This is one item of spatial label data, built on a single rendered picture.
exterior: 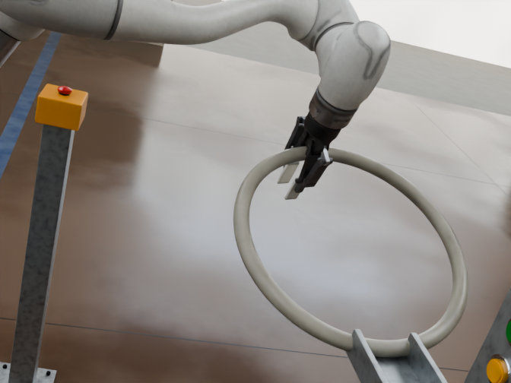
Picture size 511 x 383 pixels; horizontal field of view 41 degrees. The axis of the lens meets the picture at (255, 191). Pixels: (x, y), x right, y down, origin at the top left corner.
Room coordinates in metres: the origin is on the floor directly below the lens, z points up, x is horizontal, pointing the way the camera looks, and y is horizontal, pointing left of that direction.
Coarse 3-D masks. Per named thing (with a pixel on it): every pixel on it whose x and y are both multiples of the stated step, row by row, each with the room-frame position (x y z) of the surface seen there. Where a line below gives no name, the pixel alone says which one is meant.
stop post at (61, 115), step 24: (48, 96) 1.75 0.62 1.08; (72, 96) 1.81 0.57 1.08; (48, 120) 1.74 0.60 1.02; (72, 120) 1.75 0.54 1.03; (48, 144) 1.76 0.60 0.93; (48, 168) 1.76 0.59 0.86; (48, 192) 1.77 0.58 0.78; (48, 216) 1.77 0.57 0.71; (48, 240) 1.77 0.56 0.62; (24, 264) 1.76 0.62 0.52; (48, 264) 1.77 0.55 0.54; (24, 288) 1.76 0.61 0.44; (48, 288) 1.80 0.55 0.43; (24, 312) 1.76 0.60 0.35; (24, 336) 1.76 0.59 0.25; (24, 360) 1.77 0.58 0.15
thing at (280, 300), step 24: (264, 168) 1.27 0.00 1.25; (360, 168) 1.41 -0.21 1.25; (384, 168) 1.41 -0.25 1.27; (240, 192) 1.19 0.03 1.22; (408, 192) 1.38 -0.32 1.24; (240, 216) 1.13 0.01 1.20; (432, 216) 1.34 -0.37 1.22; (240, 240) 1.09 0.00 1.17; (456, 240) 1.30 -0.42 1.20; (456, 264) 1.24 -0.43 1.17; (264, 288) 1.02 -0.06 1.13; (456, 288) 1.19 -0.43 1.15; (288, 312) 0.99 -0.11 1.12; (456, 312) 1.12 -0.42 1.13; (336, 336) 0.98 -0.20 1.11; (432, 336) 1.05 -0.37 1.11
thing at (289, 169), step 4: (288, 164) 1.40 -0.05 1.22; (292, 164) 1.41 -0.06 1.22; (296, 164) 1.41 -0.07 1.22; (284, 168) 1.41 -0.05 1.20; (288, 168) 1.41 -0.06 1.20; (292, 168) 1.42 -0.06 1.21; (296, 168) 1.42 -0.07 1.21; (284, 172) 1.41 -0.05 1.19; (288, 172) 1.42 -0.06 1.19; (292, 172) 1.42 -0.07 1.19; (280, 176) 1.42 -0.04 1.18; (284, 176) 1.42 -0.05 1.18; (288, 176) 1.43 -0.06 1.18; (280, 180) 1.42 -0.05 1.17; (284, 180) 1.43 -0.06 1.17; (288, 180) 1.44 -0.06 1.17
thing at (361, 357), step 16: (352, 336) 0.99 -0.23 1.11; (416, 336) 1.02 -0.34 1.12; (352, 352) 0.97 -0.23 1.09; (368, 352) 0.94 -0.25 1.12; (416, 352) 1.00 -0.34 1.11; (368, 368) 0.92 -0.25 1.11; (384, 368) 0.97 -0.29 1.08; (400, 368) 0.98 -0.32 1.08; (416, 368) 0.98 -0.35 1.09; (432, 368) 0.95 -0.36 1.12
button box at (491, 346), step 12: (504, 300) 0.64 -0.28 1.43; (504, 312) 0.64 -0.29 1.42; (492, 324) 0.65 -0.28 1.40; (504, 324) 0.63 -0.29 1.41; (492, 336) 0.64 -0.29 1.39; (504, 336) 0.62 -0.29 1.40; (492, 348) 0.63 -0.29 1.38; (504, 348) 0.62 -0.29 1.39; (480, 360) 0.64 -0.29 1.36; (468, 372) 0.65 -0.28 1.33; (480, 372) 0.63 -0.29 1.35
